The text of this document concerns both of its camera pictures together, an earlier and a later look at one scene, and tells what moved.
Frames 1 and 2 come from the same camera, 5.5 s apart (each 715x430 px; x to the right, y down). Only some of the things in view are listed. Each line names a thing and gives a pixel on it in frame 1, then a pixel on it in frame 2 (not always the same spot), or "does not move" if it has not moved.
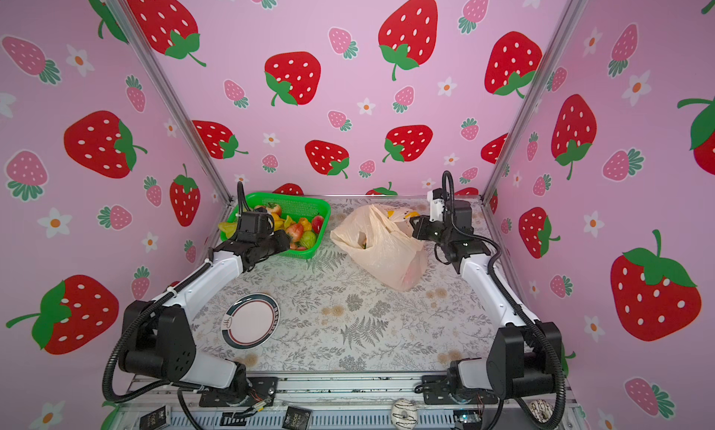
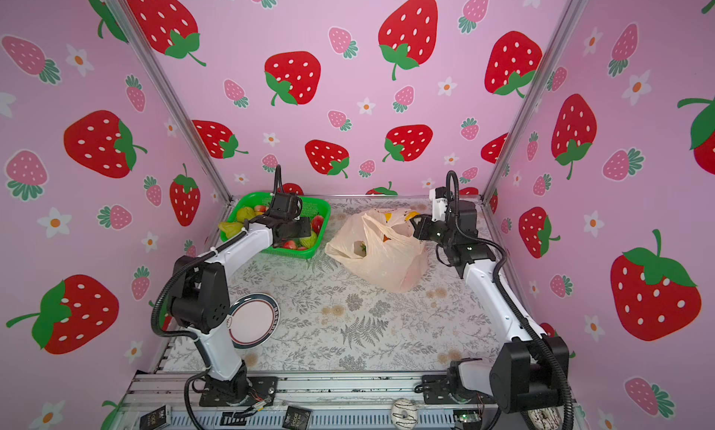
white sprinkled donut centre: (404, 414) does not move
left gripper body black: (273, 245) -> (299, 228)
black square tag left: (154, 419) does not move
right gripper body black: (434, 231) does not move
